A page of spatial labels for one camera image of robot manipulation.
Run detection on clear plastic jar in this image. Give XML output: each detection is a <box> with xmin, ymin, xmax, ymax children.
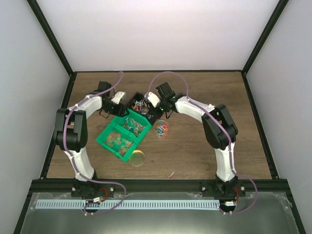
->
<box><xmin>153</xmin><ymin>120</ymin><xmax>169</xmax><ymax>138</ymax></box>

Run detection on black bin candies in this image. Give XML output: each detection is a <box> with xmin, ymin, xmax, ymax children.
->
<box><xmin>127</xmin><ymin>92</ymin><xmax>160</xmax><ymax>125</ymax></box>

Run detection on green bin gummy candies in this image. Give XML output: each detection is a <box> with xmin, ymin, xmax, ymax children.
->
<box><xmin>96</xmin><ymin>123</ymin><xmax>138</xmax><ymax>162</ymax></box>

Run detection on gold jar lid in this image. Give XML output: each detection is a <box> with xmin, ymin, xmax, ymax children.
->
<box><xmin>128</xmin><ymin>150</ymin><xmax>146</xmax><ymax>167</ymax></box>

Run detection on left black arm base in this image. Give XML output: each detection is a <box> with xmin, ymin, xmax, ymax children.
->
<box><xmin>71</xmin><ymin>180</ymin><xmax>114</xmax><ymax>198</ymax></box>

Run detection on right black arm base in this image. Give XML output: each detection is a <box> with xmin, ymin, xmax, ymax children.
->
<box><xmin>200</xmin><ymin>180</ymin><xmax>246</xmax><ymax>199</ymax></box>

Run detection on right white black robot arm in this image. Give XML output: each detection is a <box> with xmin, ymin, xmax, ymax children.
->
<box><xmin>144</xmin><ymin>82</ymin><xmax>238</xmax><ymax>196</ymax></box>

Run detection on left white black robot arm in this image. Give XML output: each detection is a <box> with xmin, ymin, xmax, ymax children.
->
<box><xmin>53</xmin><ymin>81</ymin><xmax>129</xmax><ymax>197</ymax></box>

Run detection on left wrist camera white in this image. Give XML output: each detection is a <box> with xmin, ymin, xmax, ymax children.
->
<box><xmin>111</xmin><ymin>91</ymin><xmax>126</xmax><ymax>105</ymax></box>

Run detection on light blue slotted cable duct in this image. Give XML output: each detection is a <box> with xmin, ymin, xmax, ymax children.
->
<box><xmin>35</xmin><ymin>199</ymin><xmax>220</xmax><ymax>210</ymax></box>

